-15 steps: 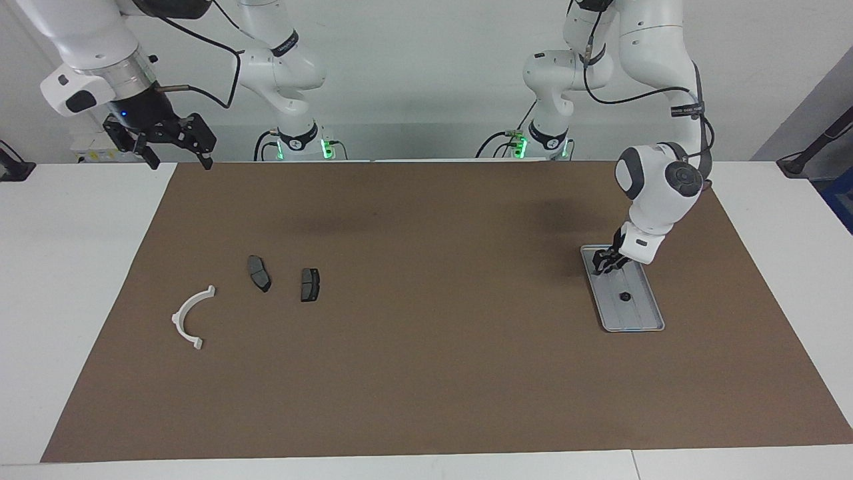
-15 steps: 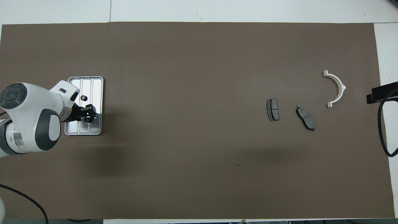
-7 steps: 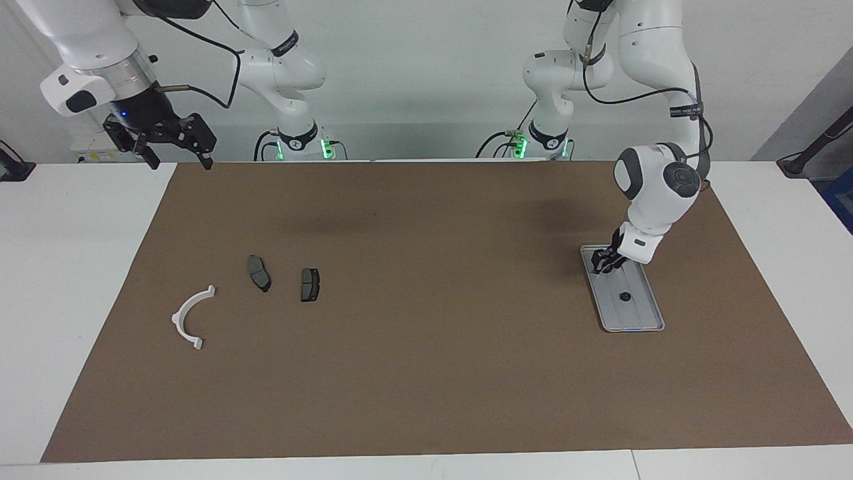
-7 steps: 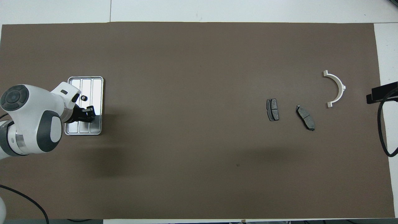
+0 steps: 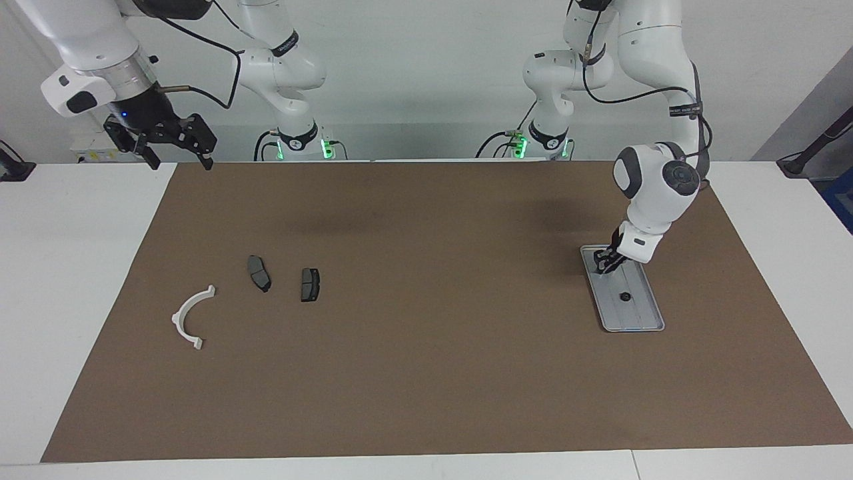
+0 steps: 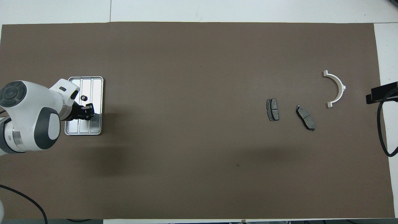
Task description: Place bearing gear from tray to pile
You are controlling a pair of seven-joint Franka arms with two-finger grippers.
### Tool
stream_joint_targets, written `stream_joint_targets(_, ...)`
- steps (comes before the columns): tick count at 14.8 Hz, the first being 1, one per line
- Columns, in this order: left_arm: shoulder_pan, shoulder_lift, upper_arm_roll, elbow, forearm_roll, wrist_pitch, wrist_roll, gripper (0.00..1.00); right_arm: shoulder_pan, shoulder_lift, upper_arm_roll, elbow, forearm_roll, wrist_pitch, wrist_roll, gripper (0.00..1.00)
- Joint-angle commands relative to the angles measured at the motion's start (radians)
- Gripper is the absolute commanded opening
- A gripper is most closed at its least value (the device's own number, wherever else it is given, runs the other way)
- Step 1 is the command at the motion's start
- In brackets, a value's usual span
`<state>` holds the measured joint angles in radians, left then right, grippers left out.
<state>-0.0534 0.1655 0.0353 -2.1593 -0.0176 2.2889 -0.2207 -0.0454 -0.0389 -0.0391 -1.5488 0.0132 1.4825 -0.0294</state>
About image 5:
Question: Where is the white half ring clamp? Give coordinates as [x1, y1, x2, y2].
[172, 285, 217, 351]

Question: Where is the black clamp stand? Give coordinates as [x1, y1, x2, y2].
[776, 107, 853, 178]
[0, 139, 36, 182]

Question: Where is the long dark grey brake pad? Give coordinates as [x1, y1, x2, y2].
[247, 255, 273, 294]

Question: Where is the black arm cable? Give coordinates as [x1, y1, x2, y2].
[143, 0, 245, 111]
[570, 0, 712, 184]

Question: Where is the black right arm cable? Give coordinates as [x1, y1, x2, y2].
[143, 0, 245, 111]

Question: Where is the black left base cable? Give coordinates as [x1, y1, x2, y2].
[475, 100, 538, 159]

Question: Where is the blue plastic crate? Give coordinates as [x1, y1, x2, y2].
[821, 167, 853, 235]

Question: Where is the white power box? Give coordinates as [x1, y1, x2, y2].
[70, 130, 145, 165]

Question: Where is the brown paper table mat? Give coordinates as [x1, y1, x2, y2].
[40, 160, 853, 463]

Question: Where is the silver ribbed metal tray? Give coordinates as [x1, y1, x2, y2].
[578, 244, 666, 333]

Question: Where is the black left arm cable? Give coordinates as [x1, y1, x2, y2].
[570, 0, 712, 184]

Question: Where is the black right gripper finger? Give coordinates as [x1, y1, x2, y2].
[103, 117, 162, 171]
[177, 115, 218, 171]

